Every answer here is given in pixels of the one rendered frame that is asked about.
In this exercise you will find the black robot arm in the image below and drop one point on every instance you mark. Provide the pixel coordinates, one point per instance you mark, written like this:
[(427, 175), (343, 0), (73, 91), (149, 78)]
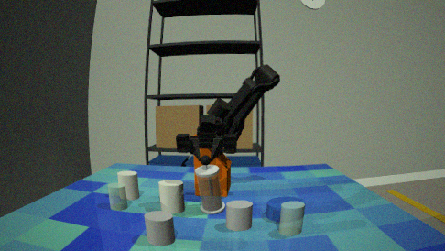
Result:
[(228, 118)]

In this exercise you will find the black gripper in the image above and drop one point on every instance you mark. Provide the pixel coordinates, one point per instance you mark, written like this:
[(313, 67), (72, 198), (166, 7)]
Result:
[(206, 141)]

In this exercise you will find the cream cylinder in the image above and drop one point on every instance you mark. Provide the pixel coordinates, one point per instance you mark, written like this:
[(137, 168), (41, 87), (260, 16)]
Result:
[(171, 196), (130, 179)]

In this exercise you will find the glass coffee press with black knob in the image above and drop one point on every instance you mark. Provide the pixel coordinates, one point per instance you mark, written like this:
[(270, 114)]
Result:
[(209, 187)]

